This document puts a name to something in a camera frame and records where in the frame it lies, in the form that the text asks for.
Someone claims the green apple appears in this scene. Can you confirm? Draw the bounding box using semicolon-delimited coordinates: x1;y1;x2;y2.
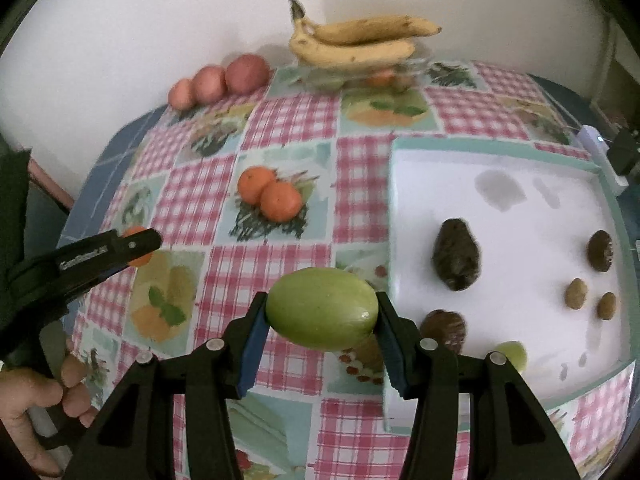
266;268;378;352
496;340;528;373

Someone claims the dark avocado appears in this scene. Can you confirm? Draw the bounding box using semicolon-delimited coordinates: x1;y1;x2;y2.
419;309;466;354
587;230;613;273
432;218;482;292

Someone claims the orange tangerine back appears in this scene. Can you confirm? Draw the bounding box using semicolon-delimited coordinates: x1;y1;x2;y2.
238;166;277;206

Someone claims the brown kiwi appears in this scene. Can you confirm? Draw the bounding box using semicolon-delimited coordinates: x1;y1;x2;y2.
564;278;588;310
597;292;617;321

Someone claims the orange tangerine front pair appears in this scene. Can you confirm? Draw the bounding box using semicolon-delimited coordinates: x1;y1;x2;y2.
259;181;303;223

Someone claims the dark avocado top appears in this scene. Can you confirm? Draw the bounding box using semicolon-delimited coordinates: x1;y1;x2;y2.
587;230;613;273

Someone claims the person's left hand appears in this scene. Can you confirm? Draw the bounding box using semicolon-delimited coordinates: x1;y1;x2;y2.
0;349;101;478

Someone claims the left red apple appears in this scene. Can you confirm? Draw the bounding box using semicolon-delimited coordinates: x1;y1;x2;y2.
167;78;196;112

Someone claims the pink checkered fruit tablecloth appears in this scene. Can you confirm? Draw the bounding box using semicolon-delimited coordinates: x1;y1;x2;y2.
73;63;639;479

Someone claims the middle red apple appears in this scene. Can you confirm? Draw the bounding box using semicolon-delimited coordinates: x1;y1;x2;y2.
192;65;227;105

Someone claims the white tray teal rim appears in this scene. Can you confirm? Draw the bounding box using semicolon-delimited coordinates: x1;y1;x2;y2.
388;136;639;408

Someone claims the lower yellow banana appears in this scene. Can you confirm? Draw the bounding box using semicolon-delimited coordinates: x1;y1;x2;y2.
288;32;416;70

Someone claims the yellow banana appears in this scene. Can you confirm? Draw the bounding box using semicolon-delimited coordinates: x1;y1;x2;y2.
288;32;416;70
288;0;442;46

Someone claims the black power adapter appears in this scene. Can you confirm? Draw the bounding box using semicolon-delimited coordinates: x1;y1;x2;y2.
606;128;639;177

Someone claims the white power strip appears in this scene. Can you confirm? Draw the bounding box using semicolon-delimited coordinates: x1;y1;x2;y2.
577;125;628;196

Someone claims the tangerine inside container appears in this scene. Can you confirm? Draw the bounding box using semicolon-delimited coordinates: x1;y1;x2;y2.
364;70;396;88

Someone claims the clear plastic fruit container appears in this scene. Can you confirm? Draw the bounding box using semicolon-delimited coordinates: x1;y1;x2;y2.
290;58;431;93

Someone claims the upper yellow banana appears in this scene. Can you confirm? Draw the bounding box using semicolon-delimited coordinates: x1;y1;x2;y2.
288;0;442;46

